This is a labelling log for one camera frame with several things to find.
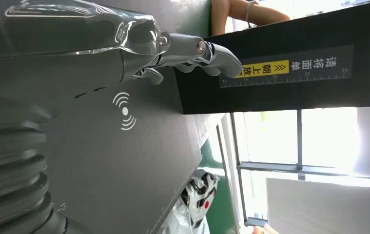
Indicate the person's wrist band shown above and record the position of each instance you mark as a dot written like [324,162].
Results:
[248,13]

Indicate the black weighing platform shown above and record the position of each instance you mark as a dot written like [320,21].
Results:
[123,155]

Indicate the black scanner column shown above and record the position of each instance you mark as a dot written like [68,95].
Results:
[301,51]

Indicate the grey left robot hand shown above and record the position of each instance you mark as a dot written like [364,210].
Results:
[75,32]

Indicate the grey courier package red print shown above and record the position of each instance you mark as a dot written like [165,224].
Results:
[197,193]

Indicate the green belt conveyor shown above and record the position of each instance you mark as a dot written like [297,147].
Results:
[225,206]

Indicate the person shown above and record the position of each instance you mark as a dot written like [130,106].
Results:
[265,230]
[223,16]

